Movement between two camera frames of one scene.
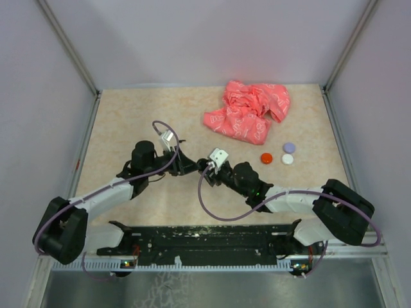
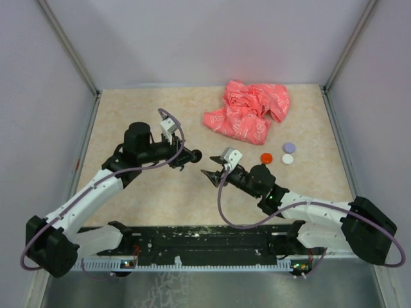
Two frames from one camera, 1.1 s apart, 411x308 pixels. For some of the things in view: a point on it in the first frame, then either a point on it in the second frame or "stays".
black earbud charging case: x=202 y=163 -> x=194 y=156
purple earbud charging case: x=289 y=147 stays
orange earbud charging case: x=266 y=158 stays
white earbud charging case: x=288 y=159 stays
